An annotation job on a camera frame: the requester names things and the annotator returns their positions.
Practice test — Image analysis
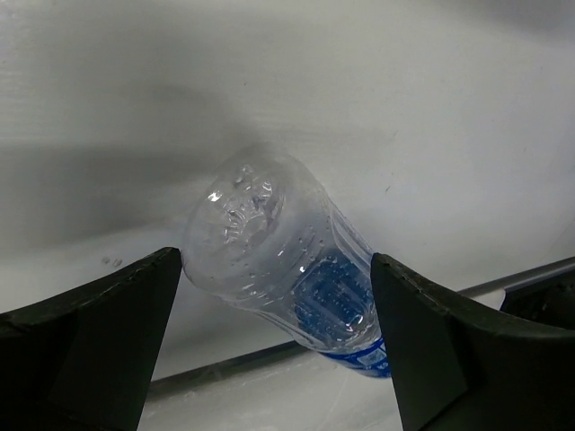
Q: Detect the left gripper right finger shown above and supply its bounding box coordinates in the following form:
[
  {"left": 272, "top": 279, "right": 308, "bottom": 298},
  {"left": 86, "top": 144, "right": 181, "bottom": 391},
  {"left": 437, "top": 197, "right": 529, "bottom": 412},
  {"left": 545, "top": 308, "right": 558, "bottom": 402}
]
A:
[{"left": 370, "top": 253, "right": 574, "bottom": 430}]

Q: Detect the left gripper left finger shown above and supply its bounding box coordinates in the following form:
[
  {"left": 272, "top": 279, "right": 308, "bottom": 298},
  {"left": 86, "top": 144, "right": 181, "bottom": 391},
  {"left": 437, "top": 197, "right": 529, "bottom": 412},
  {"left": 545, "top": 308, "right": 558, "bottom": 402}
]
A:
[{"left": 1, "top": 248, "right": 181, "bottom": 430}]

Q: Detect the clear bottle blue label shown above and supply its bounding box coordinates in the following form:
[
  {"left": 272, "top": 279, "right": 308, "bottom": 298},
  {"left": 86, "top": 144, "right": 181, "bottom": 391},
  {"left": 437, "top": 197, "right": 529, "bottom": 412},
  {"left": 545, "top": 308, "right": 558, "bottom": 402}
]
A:
[{"left": 181, "top": 146, "right": 391, "bottom": 378}]

